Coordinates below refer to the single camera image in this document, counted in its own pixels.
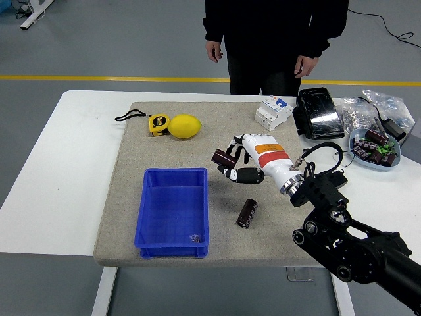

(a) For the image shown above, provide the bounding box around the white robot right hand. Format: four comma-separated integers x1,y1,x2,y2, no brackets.
216,132,294,194

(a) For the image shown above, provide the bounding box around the person's left hand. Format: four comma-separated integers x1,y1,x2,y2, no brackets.
293,55,317,78

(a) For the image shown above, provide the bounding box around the person's right hand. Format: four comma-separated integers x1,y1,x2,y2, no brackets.
205,39,224,63

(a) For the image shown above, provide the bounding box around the short dark brown battery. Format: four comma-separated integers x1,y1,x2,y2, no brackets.
210,148,237,167

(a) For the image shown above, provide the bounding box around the long dark brown battery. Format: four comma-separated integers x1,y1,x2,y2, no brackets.
236,199,259,228

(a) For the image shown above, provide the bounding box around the blue plastic box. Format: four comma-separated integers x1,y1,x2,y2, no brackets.
133,167,211,260

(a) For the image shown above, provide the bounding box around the person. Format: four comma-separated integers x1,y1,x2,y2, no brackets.
202,0,349,97

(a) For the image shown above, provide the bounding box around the white circuit breaker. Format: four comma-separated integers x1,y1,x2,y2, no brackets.
255,95,294,132

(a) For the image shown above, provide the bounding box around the black wrapped case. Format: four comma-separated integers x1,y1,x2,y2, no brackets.
291,87,346,141

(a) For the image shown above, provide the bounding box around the clear bag of washers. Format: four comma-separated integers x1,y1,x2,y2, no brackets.
337,96,379,138

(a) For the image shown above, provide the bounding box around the small black adapter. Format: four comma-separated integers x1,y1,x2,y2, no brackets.
325,169,349,188

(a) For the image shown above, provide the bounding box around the grey-brown mat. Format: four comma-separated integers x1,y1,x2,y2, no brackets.
93,101,330,268

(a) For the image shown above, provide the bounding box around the yellow lemon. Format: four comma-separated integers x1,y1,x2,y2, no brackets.
168,113,202,140

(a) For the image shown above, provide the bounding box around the light blue bowl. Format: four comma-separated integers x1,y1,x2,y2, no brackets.
348,127,402,172

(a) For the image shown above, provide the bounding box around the yellow tape measure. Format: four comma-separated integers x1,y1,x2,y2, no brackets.
114,110,171,138

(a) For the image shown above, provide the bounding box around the clear bag of blue parts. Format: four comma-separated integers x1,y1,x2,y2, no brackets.
361,88,416,132

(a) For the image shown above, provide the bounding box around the black power adapter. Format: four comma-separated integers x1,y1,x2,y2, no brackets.
374,117,408,142

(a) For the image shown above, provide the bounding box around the green plastic connector pile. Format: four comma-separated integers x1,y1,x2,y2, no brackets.
374,140,397,155

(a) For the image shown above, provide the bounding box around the black floor cable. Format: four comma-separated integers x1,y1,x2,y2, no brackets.
347,8,421,50

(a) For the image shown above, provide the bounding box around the white metal frame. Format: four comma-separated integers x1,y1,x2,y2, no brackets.
19,0,55,30

